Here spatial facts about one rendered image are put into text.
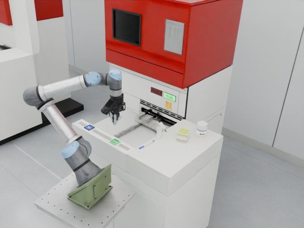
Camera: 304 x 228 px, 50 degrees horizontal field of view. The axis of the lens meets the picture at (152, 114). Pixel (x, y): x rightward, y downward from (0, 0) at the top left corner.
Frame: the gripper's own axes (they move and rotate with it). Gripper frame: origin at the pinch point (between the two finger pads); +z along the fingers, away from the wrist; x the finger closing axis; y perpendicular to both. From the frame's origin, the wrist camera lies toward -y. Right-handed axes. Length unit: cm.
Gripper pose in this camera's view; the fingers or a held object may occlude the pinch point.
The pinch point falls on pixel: (113, 123)
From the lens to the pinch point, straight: 211.8
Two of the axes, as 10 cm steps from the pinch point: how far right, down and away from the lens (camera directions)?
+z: -0.4, 8.8, 4.8
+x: -7.6, -3.4, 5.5
